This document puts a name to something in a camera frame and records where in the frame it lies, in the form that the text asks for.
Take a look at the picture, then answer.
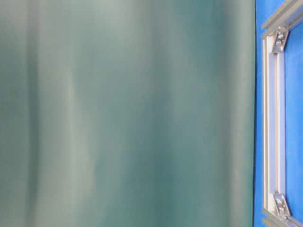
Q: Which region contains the silver aluminium extrusion frame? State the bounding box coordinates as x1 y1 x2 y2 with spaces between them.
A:
262 0 303 227

